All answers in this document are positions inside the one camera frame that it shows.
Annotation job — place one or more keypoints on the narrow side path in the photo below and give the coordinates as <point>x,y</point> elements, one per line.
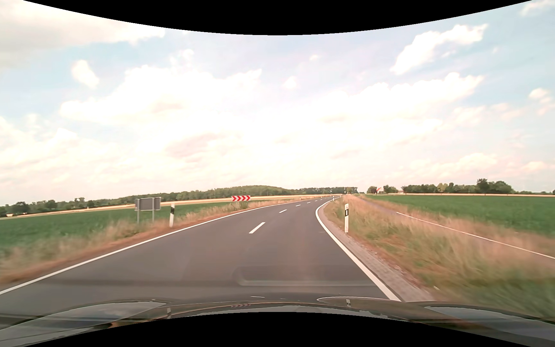
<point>489,239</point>

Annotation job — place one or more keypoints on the road markings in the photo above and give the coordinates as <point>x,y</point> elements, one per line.
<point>354,259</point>

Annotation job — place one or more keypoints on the row of trees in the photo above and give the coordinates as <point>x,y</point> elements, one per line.
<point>475,187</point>

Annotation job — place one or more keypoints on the grey asphalt road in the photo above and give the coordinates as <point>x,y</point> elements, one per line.
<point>239,255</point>

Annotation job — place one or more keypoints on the black white marker post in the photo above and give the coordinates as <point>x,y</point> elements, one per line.
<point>346,217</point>
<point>172,215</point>

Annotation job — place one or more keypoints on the cobbled strip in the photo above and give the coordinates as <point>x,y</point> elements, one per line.
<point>378,265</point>

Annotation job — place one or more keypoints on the green field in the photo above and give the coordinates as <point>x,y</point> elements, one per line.
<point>508,209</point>
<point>41,231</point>

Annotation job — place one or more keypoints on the car's own bonnet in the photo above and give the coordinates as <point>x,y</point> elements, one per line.
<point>277,308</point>

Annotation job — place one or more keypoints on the red white chevron sign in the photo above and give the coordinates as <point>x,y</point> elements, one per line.
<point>241,198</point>

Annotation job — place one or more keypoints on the wood on hill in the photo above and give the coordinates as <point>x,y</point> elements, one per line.
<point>200,193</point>

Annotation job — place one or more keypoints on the grey road sign back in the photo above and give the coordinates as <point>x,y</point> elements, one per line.
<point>148,204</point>

